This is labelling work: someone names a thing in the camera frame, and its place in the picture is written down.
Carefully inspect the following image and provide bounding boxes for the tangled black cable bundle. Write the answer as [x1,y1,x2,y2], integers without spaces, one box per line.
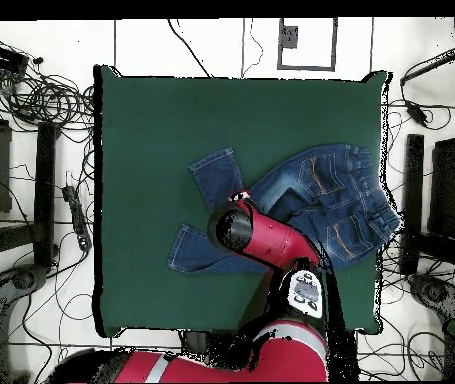
[0,59,96,133]
[356,330,446,381]

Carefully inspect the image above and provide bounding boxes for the long black cable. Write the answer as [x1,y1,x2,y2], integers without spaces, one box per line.
[166,18,214,79]

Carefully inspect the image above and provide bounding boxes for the dark grey square plate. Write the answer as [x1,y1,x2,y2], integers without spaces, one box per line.
[278,24,299,50]

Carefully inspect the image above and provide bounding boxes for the black stand bar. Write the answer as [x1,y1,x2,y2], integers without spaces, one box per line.
[400,133,425,276]
[33,120,59,268]

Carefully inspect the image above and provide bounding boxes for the black power adapter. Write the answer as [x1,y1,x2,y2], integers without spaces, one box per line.
[404,99,429,126]

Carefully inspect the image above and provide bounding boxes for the dark green table cloth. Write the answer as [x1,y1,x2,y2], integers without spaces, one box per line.
[92,64,392,337]

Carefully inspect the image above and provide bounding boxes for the blue denim jeans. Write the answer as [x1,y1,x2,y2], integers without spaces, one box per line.
[166,142,403,276]

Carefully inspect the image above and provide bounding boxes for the black rod with cable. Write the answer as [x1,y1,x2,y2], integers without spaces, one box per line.
[399,45,455,87]

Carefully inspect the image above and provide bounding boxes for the grey square floor frame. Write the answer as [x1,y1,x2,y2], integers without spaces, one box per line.
[277,17,339,72]

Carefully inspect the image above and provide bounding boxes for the black power strip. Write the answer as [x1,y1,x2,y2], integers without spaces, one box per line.
[61,184,93,252]

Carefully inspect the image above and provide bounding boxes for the black electronics box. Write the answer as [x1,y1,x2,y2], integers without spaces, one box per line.
[0,41,30,75]

